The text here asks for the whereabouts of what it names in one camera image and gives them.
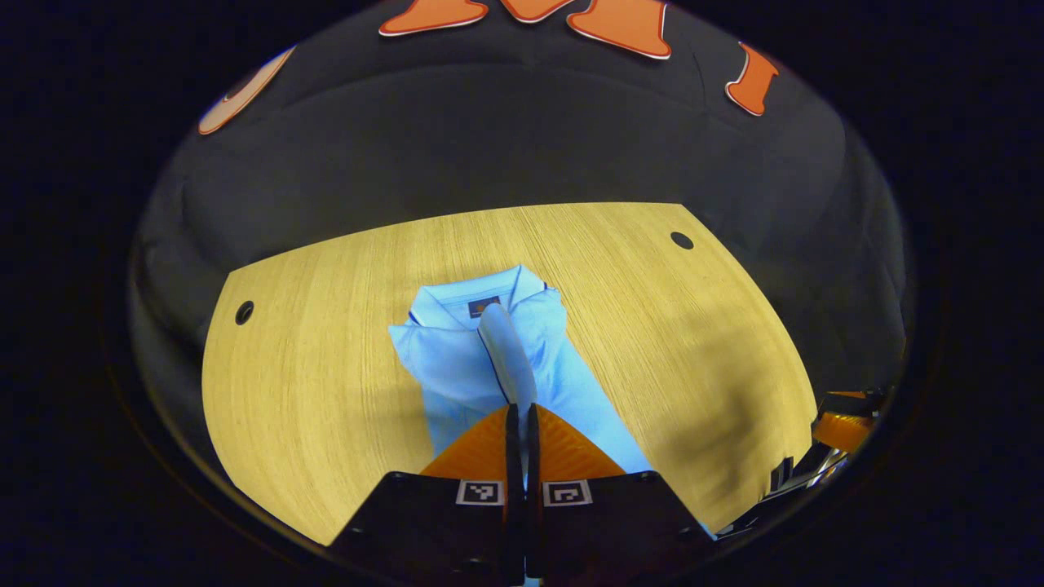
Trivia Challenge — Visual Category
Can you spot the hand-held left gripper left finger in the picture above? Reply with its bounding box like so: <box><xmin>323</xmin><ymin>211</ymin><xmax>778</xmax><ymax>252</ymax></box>
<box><xmin>329</xmin><ymin>403</ymin><xmax>524</xmax><ymax>585</ymax></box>

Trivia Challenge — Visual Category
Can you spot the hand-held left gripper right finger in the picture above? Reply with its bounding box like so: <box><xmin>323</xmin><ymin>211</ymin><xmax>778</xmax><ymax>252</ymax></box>
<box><xmin>525</xmin><ymin>403</ymin><xmax>720</xmax><ymax>585</ymax></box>

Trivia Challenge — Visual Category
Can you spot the light blue T-shirt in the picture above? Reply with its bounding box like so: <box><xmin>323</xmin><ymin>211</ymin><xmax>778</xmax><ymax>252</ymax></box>
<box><xmin>388</xmin><ymin>263</ymin><xmax>655</xmax><ymax>490</ymax></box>

